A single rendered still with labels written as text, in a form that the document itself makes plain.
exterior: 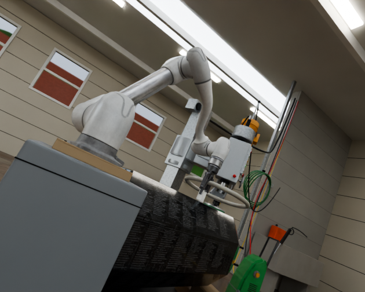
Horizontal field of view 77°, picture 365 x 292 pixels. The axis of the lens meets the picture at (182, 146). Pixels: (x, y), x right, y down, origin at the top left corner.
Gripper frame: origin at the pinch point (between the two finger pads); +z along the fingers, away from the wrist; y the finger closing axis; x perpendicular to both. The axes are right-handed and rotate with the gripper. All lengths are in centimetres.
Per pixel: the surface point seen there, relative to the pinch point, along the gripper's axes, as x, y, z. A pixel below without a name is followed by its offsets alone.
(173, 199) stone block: 28.9, 24.3, 7.0
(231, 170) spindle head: 11, 74, -43
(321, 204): -95, 482, -148
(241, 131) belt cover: 14, 68, -83
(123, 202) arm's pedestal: -3, -72, 21
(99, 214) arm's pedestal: 0, -76, 27
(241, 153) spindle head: 7, 74, -63
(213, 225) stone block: 1, 54, 11
